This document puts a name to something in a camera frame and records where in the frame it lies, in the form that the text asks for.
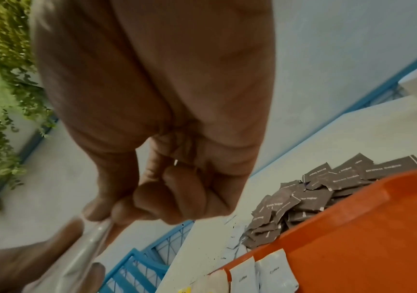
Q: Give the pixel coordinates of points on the person's left hand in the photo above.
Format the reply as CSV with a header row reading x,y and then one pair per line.
x,y
16,266

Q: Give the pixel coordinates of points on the person's right hand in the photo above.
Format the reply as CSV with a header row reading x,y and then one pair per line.
x,y
165,85

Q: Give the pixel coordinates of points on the clear plastic bag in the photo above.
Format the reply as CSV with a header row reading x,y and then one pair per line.
x,y
85,251

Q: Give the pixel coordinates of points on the blue plastic crate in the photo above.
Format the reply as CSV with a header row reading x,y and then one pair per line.
x,y
147,257

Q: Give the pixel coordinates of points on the green leafy plants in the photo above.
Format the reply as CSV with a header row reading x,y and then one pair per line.
x,y
2,100

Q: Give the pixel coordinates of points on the scattered white torn packets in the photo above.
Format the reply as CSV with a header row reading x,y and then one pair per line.
x,y
235,243

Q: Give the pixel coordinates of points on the pile of brown sugar packets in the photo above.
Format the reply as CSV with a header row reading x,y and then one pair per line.
x,y
302,200

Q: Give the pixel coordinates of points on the cream packet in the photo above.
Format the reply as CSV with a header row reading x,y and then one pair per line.
x,y
212,283

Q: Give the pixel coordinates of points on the white coffee packet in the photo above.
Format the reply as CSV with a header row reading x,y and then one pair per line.
x,y
244,276
275,271

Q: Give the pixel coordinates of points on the orange plastic tray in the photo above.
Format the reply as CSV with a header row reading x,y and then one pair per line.
x,y
357,234

